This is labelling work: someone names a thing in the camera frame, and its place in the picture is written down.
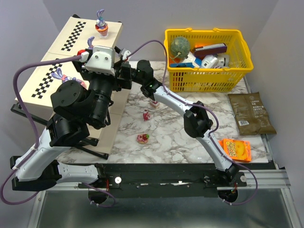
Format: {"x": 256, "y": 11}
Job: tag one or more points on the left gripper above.
{"x": 79, "y": 67}

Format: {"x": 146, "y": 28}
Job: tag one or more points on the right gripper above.
{"x": 118, "y": 51}

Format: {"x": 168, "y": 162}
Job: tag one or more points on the purple bunny pink donut toy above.
{"x": 63, "y": 78}

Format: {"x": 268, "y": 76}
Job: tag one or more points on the purple bunny cupcake toy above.
{"x": 101, "y": 26}

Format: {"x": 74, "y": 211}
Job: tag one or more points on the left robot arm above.
{"x": 75, "y": 109}

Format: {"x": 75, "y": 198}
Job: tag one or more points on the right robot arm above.
{"x": 196, "y": 120}

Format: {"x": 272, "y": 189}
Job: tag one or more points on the strawberry cake slice toy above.
{"x": 154, "y": 104}

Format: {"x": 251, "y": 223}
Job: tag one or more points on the pink bear toy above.
{"x": 146, "y": 115}

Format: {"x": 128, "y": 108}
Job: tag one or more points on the green melon ball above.
{"x": 180, "y": 47}

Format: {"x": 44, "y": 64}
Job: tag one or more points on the blue box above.
{"x": 182, "y": 64}

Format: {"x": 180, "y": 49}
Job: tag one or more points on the strawberry tart toy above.
{"x": 143, "y": 138}

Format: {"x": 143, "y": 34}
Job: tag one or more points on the purple box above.
{"x": 210, "y": 50}

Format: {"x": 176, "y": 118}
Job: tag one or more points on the white bottle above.
{"x": 223, "y": 60}

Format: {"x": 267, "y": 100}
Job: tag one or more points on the yellow plastic basket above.
{"x": 207, "y": 76}

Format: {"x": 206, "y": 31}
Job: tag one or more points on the brown coffee bag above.
{"x": 250, "y": 114}

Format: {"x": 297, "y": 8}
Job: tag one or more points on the orange snack box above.
{"x": 237, "y": 150}

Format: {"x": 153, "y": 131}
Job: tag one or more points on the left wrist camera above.
{"x": 102, "y": 60}

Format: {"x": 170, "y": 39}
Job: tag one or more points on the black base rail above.
{"x": 165, "y": 180}

